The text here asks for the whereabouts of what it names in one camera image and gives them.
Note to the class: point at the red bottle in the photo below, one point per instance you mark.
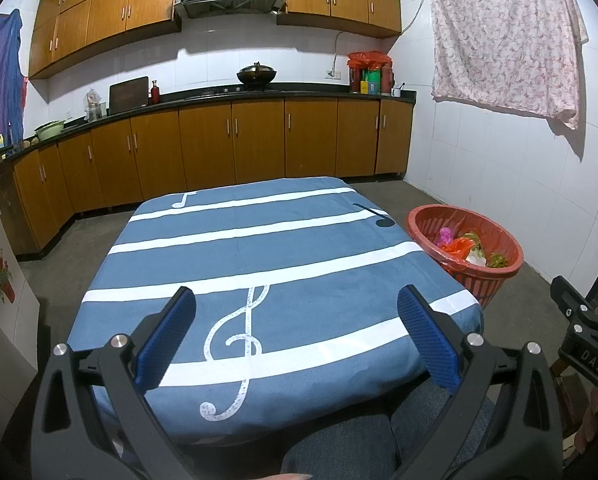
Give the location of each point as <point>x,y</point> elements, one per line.
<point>155,94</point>

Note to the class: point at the magenta plastic bag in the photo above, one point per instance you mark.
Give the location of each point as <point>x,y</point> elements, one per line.
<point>445,236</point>

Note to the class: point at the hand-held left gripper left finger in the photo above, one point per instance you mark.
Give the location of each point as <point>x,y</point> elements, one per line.
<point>164,340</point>

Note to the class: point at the person's left hand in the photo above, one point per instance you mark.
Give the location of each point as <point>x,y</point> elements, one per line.
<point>291,477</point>

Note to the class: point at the green basin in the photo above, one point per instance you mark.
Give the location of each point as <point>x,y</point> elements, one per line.
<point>49,131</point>

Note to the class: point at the long wooden wall cabinet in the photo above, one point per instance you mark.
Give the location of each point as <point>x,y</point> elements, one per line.
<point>104,10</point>

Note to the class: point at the wooden chair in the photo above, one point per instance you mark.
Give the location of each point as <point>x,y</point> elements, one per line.
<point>564,390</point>

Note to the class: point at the white cup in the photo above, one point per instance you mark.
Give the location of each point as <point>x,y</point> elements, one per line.
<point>397,91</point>

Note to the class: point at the person's right hand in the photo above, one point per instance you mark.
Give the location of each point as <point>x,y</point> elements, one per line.
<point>596,420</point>

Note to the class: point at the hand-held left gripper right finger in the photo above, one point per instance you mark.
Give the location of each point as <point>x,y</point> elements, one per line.
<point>429,340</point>

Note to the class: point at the orange plastic basket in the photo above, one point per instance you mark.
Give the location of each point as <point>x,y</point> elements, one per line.
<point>484,285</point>

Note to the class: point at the blue music note tablecloth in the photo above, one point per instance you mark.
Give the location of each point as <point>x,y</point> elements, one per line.
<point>279,270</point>

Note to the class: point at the wooden base cabinets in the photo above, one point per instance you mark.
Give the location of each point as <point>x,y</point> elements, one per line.
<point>204,145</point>

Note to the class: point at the red bag over canisters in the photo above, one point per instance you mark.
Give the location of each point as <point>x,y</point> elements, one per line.
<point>371,62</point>

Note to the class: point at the pink floral hanging cloth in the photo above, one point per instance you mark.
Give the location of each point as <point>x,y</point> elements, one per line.
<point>504,40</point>

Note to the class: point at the dark cutting board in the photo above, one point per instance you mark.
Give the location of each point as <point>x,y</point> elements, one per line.
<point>129,95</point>

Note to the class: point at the clear jar with bag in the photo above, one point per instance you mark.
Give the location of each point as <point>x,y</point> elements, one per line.
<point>94,107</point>

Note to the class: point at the white wall outlet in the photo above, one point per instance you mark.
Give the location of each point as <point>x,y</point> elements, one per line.
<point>333,75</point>

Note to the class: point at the person's right leg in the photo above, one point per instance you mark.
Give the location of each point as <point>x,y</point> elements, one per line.
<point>414,410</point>

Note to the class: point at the green box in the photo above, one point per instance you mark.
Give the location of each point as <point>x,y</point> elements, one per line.
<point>371,84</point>

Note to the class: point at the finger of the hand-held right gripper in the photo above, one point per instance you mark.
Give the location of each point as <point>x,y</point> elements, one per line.
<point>571,300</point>

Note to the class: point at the black wok with lid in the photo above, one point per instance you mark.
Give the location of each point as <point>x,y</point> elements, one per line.
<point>256,75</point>

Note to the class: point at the black kitchen countertop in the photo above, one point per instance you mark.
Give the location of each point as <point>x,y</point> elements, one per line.
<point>199,95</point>

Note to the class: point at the flower print tile panel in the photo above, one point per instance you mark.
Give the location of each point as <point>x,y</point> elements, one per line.
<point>4,300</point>

